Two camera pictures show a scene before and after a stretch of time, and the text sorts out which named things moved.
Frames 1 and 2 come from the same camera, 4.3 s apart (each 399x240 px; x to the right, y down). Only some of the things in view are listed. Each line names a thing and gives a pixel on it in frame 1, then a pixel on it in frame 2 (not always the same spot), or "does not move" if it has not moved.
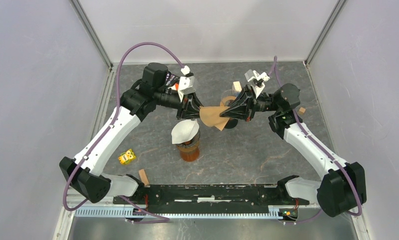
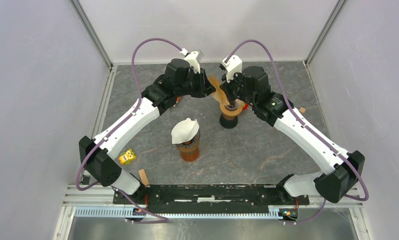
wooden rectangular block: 144,178 does not move
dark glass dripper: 190,143 does not move
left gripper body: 185,107 -> 197,83
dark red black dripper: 231,123 does not move
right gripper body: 251,103 -> 234,89
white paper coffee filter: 185,131 does not move
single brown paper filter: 210,116 -> 218,93
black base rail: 212,196 does not move
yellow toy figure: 127,157 does not move
